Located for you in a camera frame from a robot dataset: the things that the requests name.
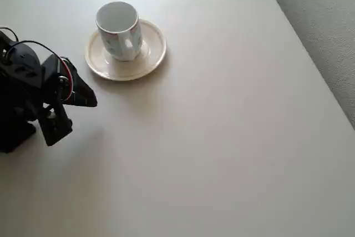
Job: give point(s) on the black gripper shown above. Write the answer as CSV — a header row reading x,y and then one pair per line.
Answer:
x,y
80,90

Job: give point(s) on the cream ceramic saucer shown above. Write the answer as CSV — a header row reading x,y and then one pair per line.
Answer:
x,y
155,54

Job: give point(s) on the white ceramic mug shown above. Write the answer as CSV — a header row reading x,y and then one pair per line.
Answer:
x,y
116,17

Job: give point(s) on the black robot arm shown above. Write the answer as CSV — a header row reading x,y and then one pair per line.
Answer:
x,y
16,87

